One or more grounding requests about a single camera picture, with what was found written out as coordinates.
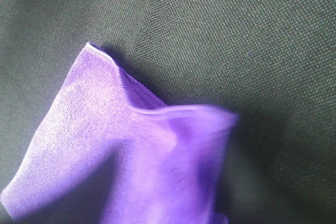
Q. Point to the purple microfiber towel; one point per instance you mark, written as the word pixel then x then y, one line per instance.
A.
pixel 110 151

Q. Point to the black table cloth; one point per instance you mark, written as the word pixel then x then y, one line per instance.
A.
pixel 270 61

